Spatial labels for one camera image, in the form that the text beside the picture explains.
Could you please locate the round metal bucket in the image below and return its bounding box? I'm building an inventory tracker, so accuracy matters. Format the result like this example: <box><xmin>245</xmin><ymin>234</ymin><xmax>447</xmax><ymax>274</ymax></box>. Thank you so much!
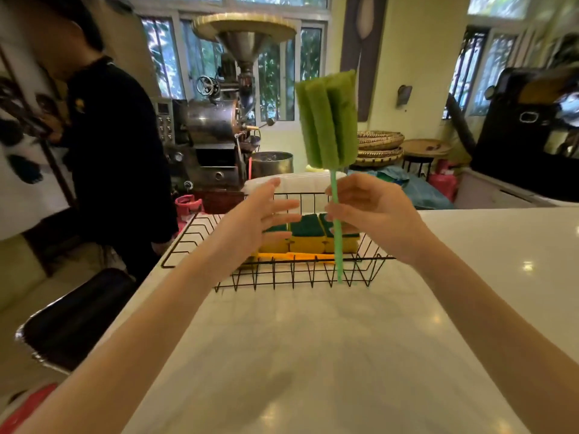
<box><xmin>250</xmin><ymin>152</ymin><xmax>294</xmax><ymax>179</ymax></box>

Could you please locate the person's right hand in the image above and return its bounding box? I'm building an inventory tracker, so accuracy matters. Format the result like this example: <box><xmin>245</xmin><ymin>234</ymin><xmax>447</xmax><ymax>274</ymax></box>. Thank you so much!
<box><xmin>325</xmin><ymin>173</ymin><xmax>438</xmax><ymax>267</ymax></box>

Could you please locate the stack of woven bamboo trays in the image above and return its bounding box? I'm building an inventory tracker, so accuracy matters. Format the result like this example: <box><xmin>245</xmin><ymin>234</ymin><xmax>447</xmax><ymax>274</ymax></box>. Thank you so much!
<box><xmin>354</xmin><ymin>130</ymin><xmax>405</xmax><ymax>168</ymax></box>

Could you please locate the green sponge bottle brush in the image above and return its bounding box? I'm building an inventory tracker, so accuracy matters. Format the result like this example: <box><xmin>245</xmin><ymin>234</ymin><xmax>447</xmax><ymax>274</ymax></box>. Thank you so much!
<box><xmin>295</xmin><ymin>70</ymin><xmax>359</xmax><ymax>284</ymax></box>

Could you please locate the person's right forearm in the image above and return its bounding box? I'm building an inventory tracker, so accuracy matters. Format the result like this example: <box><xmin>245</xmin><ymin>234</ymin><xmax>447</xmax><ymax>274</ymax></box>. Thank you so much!
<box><xmin>413</xmin><ymin>239</ymin><xmax>579</xmax><ymax>434</ymax></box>

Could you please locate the person's left hand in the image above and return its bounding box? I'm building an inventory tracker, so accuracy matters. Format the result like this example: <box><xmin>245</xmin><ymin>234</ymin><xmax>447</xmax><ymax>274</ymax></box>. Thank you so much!
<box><xmin>212</xmin><ymin>177</ymin><xmax>303</xmax><ymax>277</ymax></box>

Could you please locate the white framed window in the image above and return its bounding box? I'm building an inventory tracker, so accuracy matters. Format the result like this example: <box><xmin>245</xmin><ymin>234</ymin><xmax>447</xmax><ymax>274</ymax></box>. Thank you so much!
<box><xmin>133</xmin><ymin>0</ymin><xmax>332</xmax><ymax>123</ymax></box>

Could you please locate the large black machine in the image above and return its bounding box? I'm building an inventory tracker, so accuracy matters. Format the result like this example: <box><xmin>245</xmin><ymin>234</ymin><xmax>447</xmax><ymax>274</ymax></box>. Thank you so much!
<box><xmin>470</xmin><ymin>67</ymin><xmax>579</xmax><ymax>205</ymax></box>

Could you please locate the white painting with dark blots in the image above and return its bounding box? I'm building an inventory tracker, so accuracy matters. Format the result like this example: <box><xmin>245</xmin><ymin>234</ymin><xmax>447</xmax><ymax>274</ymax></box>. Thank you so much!
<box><xmin>0</xmin><ymin>45</ymin><xmax>77</xmax><ymax>242</ymax></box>

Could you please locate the red plastic object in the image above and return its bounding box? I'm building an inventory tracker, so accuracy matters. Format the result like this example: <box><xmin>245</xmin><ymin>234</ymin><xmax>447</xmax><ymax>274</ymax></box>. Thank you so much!
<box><xmin>0</xmin><ymin>382</ymin><xmax>58</xmax><ymax>434</ymax></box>

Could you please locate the pink gas cylinder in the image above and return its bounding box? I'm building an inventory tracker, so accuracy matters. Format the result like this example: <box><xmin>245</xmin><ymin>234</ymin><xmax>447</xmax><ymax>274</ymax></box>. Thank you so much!
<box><xmin>175</xmin><ymin>194</ymin><xmax>204</xmax><ymax>223</ymax></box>

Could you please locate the dark wooden wall hanging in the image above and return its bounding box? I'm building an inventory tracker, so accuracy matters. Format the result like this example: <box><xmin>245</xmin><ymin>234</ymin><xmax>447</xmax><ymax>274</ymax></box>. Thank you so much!
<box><xmin>340</xmin><ymin>0</ymin><xmax>389</xmax><ymax>123</ymax></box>

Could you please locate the flat yellow sponge cloth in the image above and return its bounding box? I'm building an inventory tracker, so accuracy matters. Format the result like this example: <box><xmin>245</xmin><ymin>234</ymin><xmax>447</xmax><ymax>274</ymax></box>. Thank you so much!
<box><xmin>251</xmin><ymin>251</ymin><xmax>336</xmax><ymax>266</ymax></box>

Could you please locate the metal coffee roaster machine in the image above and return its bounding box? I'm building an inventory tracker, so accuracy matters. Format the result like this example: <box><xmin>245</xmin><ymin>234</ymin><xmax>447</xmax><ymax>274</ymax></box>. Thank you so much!
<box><xmin>153</xmin><ymin>13</ymin><xmax>298</xmax><ymax>196</ymax></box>

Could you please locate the yellow green scrub sponge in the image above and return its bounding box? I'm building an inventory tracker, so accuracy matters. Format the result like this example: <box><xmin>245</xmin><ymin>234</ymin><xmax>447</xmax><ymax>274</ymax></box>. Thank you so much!
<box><xmin>318</xmin><ymin>213</ymin><xmax>362</xmax><ymax>255</ymax></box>
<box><xmin>259</xmin><ymin>223</ymin><xmax>291</xmax><ymax>254</ymax></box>
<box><xmin>289</xmin><ymin>214</ymin><xmax>327</xmax><ymax>255</ymax></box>

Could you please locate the black metal stool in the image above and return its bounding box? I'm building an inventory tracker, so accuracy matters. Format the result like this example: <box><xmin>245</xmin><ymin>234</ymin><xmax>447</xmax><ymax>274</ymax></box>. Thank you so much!
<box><xmin>402</xmin><ymin>155</ymin><xmax>436</xmax><ymax>180</ymax></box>

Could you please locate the red gas cylinder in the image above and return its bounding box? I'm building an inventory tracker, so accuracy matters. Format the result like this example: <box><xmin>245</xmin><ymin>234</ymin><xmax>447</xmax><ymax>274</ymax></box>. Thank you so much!
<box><xmin>427</xmin><ymin>160</ymin><xmax>458</xmax><ymax>202</ymax></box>

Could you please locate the window with dark grille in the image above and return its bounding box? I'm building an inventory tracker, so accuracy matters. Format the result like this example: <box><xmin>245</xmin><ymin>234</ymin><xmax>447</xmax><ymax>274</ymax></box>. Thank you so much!
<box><xmin>443</xmin><ymin>26</ymin><xmax>522</xmax><ymax>121</ymax></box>

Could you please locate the blue plastic tarp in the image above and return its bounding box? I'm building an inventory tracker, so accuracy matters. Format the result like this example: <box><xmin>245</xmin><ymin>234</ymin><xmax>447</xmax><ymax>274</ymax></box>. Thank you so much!
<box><xmin>347</xmin><ymin>165</ymin><xmax>454</xmax><ymax>210</ymax></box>

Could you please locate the black wire basket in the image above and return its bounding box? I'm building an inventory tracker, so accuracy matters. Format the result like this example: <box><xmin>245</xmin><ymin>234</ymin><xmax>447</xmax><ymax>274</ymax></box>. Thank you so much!
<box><xmin>161</xmin><ymin>193</ymin><xmax>395</xmax><ymax>293</ymax></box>

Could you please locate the black padded chair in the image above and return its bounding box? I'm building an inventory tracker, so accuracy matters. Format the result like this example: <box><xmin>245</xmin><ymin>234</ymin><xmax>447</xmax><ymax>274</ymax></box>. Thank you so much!
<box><xmin>15</xmin><ymin>268</ymin><xmax>137</xmax><ymax>376</ymax></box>

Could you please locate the white side counter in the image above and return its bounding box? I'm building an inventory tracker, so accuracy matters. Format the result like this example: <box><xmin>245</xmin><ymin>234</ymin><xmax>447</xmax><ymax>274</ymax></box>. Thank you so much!
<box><xmin>454</xmin><ymin>169</ymin><xmax>568</xmax><ymax>209</ymax></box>

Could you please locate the person's left forearm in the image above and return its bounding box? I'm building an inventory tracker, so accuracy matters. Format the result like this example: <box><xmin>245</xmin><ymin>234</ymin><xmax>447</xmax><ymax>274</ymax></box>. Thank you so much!
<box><xmin>16</xmin><ymin>246</ymin><xmax>247</xmax><ymax>434</ymax></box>

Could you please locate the round woven tray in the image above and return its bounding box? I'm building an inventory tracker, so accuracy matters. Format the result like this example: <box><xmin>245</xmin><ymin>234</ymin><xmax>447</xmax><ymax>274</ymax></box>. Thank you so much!
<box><xmin>401</xmin><ymin>139</ymin><xmax>452</xmax><ymax>159</ymax></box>

